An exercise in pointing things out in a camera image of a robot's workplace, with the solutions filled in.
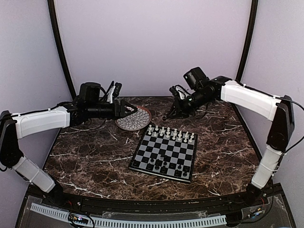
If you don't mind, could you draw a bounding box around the black left corner frame post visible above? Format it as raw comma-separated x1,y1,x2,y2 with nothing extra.
47,0,76,99

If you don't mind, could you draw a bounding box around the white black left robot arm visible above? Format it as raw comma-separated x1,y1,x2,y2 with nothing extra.
0,100,137,207

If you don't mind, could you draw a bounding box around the black front frame rail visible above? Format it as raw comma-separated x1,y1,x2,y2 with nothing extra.
19,183,290,218

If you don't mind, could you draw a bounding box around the white slotted cable duct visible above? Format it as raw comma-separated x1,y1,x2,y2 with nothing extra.
30,203,227,228

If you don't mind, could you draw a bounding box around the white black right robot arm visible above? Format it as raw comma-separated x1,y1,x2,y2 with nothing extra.
165,75,295,206

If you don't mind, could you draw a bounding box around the black white chess board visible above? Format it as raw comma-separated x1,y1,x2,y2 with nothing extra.
129,124,198,183

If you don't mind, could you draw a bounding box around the black right corner frame post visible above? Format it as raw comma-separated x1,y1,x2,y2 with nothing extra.
236,0,259,82

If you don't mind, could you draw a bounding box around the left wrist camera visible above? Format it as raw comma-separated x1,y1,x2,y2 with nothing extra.
79,82,101,103

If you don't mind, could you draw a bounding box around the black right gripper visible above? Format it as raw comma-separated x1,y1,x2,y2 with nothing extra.
167,89,212,119

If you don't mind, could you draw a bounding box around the floral patterned ceramic plate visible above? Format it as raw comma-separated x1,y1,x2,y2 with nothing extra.
115,106,152,131

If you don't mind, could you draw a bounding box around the black corner frame post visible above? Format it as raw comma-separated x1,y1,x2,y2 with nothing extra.
47,0,76,99
236,0,259,82

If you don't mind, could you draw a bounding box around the white queen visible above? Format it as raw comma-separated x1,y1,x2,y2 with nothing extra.
166,127,171,137

